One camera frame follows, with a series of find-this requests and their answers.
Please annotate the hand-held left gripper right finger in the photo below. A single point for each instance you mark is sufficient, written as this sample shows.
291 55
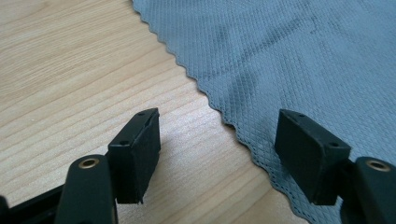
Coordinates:
308 158

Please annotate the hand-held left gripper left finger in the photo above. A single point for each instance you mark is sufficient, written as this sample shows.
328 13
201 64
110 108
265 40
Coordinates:
135 161

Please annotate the grey cloth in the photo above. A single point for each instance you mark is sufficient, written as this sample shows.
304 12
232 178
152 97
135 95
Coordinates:
280 62

